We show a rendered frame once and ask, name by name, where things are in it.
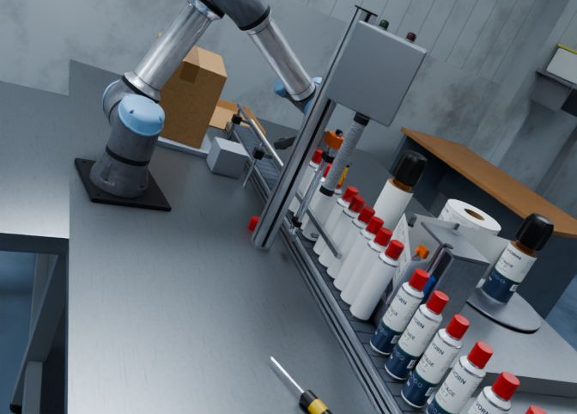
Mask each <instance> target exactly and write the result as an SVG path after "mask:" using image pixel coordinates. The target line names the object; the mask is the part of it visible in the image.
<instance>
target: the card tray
mask: <svg viewBox="0 0 577 414"><path fill-rule="evenodd" d="M236 105H237V104H235V103H233V102H230V101H226V100H222V99H219V101H218V102H217V105H216V109H215V111H214V113H213V116H212V118H211V121H210V124H209V126H212V127H215V128H218V129H221V130H224V129H225V126H226V124H227V122H232V121H231V118H232V117H233V114H234V113H235V114H237V112H238V111H239V109H238V107H237V106H236ZM242 107H243V106H242ZM243 108H244V110H245V111H246V113H247V115H248V116H249V118H250V119H253V121H254V122H255V124H256V125H257V127H258V128H259V129H260V131H261V132H262V133H263V135H264V136H265V134H266V132H265V131H264V129H263V128H262V126H261V125H260V123H259V122H258V121H257V120H256V118H255V117H254V115H253V114H252V112H251V110H250V109H249V108H248V107H243Z"/></svg>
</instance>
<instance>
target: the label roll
mask: <svg viewBox="0 0 577 414"><path fill-rule="evenodd" d="M438 219H440V220H443V221H448V222H454V223H459V224H460V225H463V226H466V227H469V228H474V229H476V230H479V231H482V232H484V233H488V234H492V235H495V236H497V235H498V233H499V232H500V230H501V226H500V225H499V224H498V222H496V221H495V220H494V219H493V218H492V217H490V216H489V215H487V214H486V213H484V212H482V211H481V210H479V209H477V208H475V207H473V206H471V205H469V204H467V203H464V202H461V201H458V200H455V199H449V200H448V201H447V203H446V205H445V207H444V209H443V210H442V212H441V213H440V215H439V217H438Z"/></svg>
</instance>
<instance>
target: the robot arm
mask: <svg viewBox="0 0 577 414"><path fill-rule="evenodd" d="M270 13H271V8H270V5H269V4H268V3H267V1H266V0H186V1H185V2H184V4H183V5H182V6H181V8H180V9H179V11H178V12H177V14H176V15H175V16H174V18H173V19H172V20H171V21H170V22H169V24H168V25H167V27H166V28H165V29H164V31H163V32H162V33H161V35H160V37H159V38H158V39H157V41H156V42H155V43H154V44H153V45H152V47H151V48H150V49H149V51H148V52H147V54H146V55H145V56H144V58H143V60H142V61H141V62H140V64H139V65H138V66H137V67H136V68H135V70H134V71H132V72H125V73H124V75H123V76H122V77H121V79H120V80H119V81H116V82H113V83H111V84H110V85H109V86H108V87H107V88H106V90H105V92H104V94H103V98H102V106H103V111H104V114H105V115H106V117H107V119H108V121H109V124H110V126H111V127H112V130H111V134H110V137H109V139H108V142H107V145H106V149H105V151H104V152H103V154H102V155H101V156H100V158H99V159H98V160H97V161H96V163H95V164H94V165H93V166H92V168H91V171H90V174H89V178H90V180H91V181H92V182H93V183H94V184H95V185H96V186H97V187H99V188H100V189H101V190H103V191H105V192H108V193H111V194H112V195H115V196H119V197H123V198H139V197H141V196H143V195H144V194H145V192H146V190H147V188H148V183H149V162H150V159H151V156H152V154H153V152H154V149H155V145H156V143H157V140H158V137H159V135H160V133H161V130H162V128H163V125H164V120H165V113H164V111H163V109H162V108H161V107H160V106H159V105H158V104H157V103H158V102H159V101H160V99H161V96H160V90H161V89H162V87H163V86H164V85H165V83H166V82H167V80H168V79H169V78H170V76H171V75H172V74H173V73H174V72H175V71H176V69H177V68H178V67H179V65H180V64H181V62H182V61H183V60H184V58H185V57H186V55H187V54H188V53H189V51H190V50H191V49H192V47H194V45H195V44H196V43H197V41H198V40H199V39H200V37H201V36H202V35H203V33H204V32H205V30H206V29H207V28H208V26H209V25H210V23H211V22H212V21H216V20H221V19H222V17H223V16H224V15H225V14H226V15H228V16H229V17H230V18H231V19H232V20H233V21H234V23H235V24H236V25H237V26H238V28H239V30H240V31H242V32H247V34H248V35H249V37H250V38H251V40H252V41H253V43H254V44H255V46H256V47H257V48H258V49H259V51H260V52H261V54H262V55H263V57H264V58H265V60H266V61H267V63H268V64H269V66H270V67H271V68H272V69H273V71H274V72H275V74H276V76H277V78H276V80H275V84H274V90H275V93H276V94H278V95H280V96H282V97H283V98H286V99H288V100H289V101H290V102H291V103H293V104H294V105H295V106H296V107H297V108H298V109H299V110H300V111H301V112H302V113H304V118H305V116H306V114H307V111H308V109H309V107H310V105H311V103H312V101H313V97H314V96H315V94H316V91H317V89H318V87H319V84H320V82H321V80H322V78H321V77H315V78H313V79H312V78H311V77H310V76H309V75H308V73H307V71H306V69H305V68H304V66H303V65H302V63H301V61H300V60H299V59H298V57H297V56H296V54H295V52H294V51H293V49H292V47H291V46H290V44H289V43H288V42H287V40H286V39H285V37H284V35H283V34H282V32H281V30H280V29H279V27H278V26H277V24H276V23H275V21H274V20H273V18H272V17H271V15H270ZM304 118H303V120H304ZM295 138H296V136H293V137H288V138H284V137H282V138H280V139H278V140H277V141H276V142H274V146H275V149H281V150H285V149H287V148H288V147H289V146H292V145H293V143H294V140H295Z"/></svg>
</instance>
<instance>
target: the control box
mask: <svg viewBox="0 0 577 414"><path fill-rule="evenodd" d="M427 53H428V51H427V50H426V49H424V48H421V47H420V46H417V45H415V44H411V43H410V42H408V41H406V40H404V39H402V38H400V37H398V36H396V35H394V34H392V33H389V32H387V31H384V30H382V29H380V28H378V27H376V26H375V25H371V24H369V23H367V22H365V21H358V22H357V24H356V27H355V30H354V32H353V33H352V36H351V38H350V40H349V43H348V45H347V47H346V49H345V51H344V53H343V56H342V58H341V60H340V62H339V65H338V67H337V69H336V71H335V74H334V76H333V78H332V79H331V83H330V85H329V87H328V89H327V90H326V93H325V97H326V98H328V99H330V100H333V101H335V102H336V103H338V104H340V105H342V106H344V107H347V108H348V109H351V110H353V111H355V112H357V113H359V114H361V115H363V116H365V117H367V118H369V119H371V120H373V121H375V122H377V123H379V124H381V125H383V126H386V127H389V126H390V125H391V123H392V121H393V120H394V118H395V116H396V114H397V112H398V109H399V108H400V106H401V104H402V102H403V100H404V97H405V96H406V94H407V92H408V90H409V88H410V85H411V84H412V82H413V80H414V79H415V77H416V74H417V72H418V71H419V69H420V67H421V65H422V62H423V60H424V59H425V57H426V55H427Z"/></svg>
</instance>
